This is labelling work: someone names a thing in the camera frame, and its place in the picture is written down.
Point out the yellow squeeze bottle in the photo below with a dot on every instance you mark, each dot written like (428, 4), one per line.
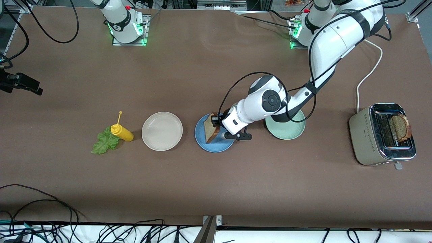
(125, 134)

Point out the metal corner bracket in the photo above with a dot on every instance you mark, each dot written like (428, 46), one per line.
(217, 220)

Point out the grey power strip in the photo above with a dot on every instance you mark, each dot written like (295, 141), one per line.
(221, 5)

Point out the aluminium frame profile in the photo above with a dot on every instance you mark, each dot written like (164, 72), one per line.
(25, 8)
(413, 16)

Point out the green lettuce leaf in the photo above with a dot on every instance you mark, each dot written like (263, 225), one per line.
(103, 145)

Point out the brown bread slice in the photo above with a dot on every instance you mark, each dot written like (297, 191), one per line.
(208, 130)
(401, 128)

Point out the beige round plate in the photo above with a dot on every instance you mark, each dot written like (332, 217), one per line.
(162, 131)

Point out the beige chrome toaster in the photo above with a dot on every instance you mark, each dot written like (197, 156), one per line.
(364, 141)

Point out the blue round plate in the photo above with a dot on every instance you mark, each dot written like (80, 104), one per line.
(199, 133)

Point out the orange snack packet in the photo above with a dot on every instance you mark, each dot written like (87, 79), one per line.
(295, 2)

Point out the grey aluminium profile beam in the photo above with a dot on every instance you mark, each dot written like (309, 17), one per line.
(206, 234)

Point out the green round plate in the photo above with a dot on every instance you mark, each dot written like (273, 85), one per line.
(287, 131)

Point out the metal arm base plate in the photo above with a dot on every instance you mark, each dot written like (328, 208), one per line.
(145, 30)
(297, 46)

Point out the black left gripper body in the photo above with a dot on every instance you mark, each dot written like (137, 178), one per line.
(224, 117)

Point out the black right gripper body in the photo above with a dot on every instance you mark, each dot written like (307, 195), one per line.
(10, 82)

